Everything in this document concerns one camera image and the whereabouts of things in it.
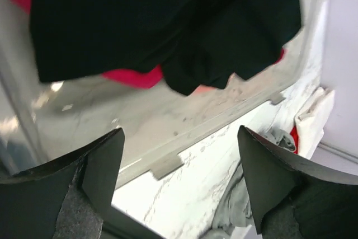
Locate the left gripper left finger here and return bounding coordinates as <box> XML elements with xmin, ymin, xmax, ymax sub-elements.
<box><xmin>1</xmin><ymin>128</ymin><xmax>125</xmax><ymax>238</ymax></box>

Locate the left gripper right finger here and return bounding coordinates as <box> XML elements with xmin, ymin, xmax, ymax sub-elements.
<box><xmin>238</xmin><ymin>125</ymin><xmax>357</xmax><ymax>239</ymax></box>

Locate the grey t shirt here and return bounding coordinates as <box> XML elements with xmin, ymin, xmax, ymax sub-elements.
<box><xmin>207</xmin><ymin>128</ymin><xmax>297</xmax><ymax>238</ymax></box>

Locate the clear plastic bin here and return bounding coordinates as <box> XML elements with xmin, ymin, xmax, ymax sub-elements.
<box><xmin>1</xmin><ymin>0</ymin><xmax>324</xmax><ymax>186</ymax></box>

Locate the red folded t shirt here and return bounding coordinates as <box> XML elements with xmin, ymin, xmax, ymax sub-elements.
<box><xmin>290</xmin><ymin>126</ymin><xmax>299</xmax><ymax>154</ymax></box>

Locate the white folded t shirt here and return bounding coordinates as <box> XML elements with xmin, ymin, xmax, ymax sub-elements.
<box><xmin>294</xmin><ymin>87</ymin><xmax>335</xmax><ymax>159</ymax></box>

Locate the peach t shirt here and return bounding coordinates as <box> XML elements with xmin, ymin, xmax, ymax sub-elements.
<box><xmin>192</xmin><ymin>73</ymin><xmax>236</xmax><ymax>95</ymax></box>

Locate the black t shirt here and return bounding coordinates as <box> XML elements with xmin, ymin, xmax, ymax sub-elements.
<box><xmin>29</xmin><ymin>0</ymin><xmax>305</xmax><ymax>96</ymax></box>

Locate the magenta t shirt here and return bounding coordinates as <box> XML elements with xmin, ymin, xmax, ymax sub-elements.
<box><xmin>0</xmin><ymin>0</ymin><xmax>286</xmax><ymax>90</ymax></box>

